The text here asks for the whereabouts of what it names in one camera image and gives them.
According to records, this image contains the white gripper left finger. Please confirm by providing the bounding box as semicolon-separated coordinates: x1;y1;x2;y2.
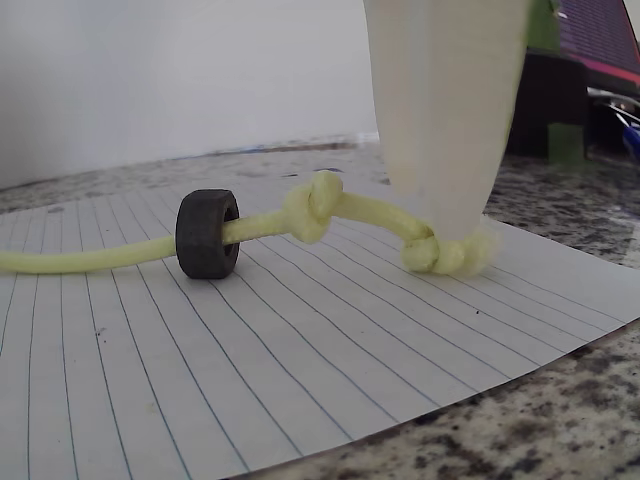
363;0;432;198

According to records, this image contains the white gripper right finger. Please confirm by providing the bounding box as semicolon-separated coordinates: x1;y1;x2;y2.
427;0;531;240

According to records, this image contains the yellow-green knotted rope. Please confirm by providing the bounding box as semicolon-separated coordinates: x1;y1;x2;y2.
0;169;504;277

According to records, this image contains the black hex nut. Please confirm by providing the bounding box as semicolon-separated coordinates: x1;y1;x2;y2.
174;188;242;281

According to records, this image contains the black spool with green tape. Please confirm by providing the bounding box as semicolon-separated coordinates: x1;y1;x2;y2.
505;47;592;164

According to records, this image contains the purple striped panel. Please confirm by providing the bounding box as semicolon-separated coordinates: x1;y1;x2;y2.
552;0;640;87

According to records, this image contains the blue electronic device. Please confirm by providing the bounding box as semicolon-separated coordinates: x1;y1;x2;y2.
612;112;640;164

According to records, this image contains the white backdrop board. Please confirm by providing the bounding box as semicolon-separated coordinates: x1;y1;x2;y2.
0;0;381;191

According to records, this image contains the lined white paper sheet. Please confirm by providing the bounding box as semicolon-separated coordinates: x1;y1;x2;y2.
0;174;640;480

